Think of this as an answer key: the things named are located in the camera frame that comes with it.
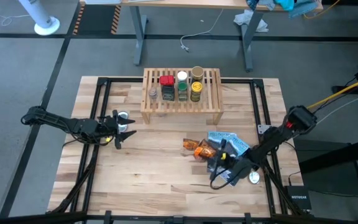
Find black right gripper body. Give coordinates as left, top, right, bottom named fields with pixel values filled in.
left=219, top=151, right=259, bottom=187

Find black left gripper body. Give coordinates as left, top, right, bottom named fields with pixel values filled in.
left=94, top=115, right=119, bottom=141

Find green black pepper tin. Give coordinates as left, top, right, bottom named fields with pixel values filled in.
left=161, top=85, right=176, bottom=102

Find red smoked paprika tin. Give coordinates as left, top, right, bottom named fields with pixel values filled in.
left=159, top=75, right=176, bottom=87

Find chili crunch jar yellow lid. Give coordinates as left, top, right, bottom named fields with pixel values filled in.
left=190, top=81, right=203, bottom=103

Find green jar white lid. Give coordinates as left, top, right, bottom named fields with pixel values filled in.
left=177, top=82, right=188, bottom=102

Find furikake jar tan lid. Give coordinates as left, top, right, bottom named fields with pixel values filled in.
left=191, top=65, right=204, bottom=82

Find wooden slatted shelf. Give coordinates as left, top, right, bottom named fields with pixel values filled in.
left=140, top=67, right=225, bottom=125

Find blue Yellowstone book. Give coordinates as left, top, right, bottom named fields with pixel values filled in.
left=207, top=130, right=241, bottom=149
left=206, top=136, right=251, bottom=187

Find black metal stand beam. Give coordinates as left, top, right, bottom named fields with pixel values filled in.
left=293, top=138, right=358, bottom=224

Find hazard striped floor mat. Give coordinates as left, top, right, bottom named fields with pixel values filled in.
left=72, top=3, right=122, bottom=35

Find white rag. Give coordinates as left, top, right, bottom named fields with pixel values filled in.
left=233, top=9, right=269, bottom=34

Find wooden desk grey legs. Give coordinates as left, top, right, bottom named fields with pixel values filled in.
left=78, top=0, right=324, bottom=73

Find pile of clothes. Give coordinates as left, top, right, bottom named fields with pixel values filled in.
left=246, top=0, right=318, bottom=18

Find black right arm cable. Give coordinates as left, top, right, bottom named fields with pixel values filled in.
left=209, top=167, right=245, bottom=191

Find black aluminium table frame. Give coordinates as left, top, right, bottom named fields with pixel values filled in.
left=47, top=77, right=312, bottom=224

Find grey metal bracket plate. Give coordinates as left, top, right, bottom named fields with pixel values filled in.
left=257, top=124, right=272, bottom=135

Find black Netgear network switch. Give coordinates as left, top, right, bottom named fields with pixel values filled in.
left=284, top=185, right=312, bottom=211

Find white cable with plug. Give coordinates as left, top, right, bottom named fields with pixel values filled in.
left=180, top=8, right=224, bottom=53

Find pale grey cable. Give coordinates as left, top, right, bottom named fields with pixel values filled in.
left=309, top=95, right=358, bottom=128

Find thick yellow cable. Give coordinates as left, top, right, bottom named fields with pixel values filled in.
left=306, top=74, right=358, bottom=110

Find thin yellow cable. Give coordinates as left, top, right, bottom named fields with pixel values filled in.
left=303, top=0, right=341, bottom=19

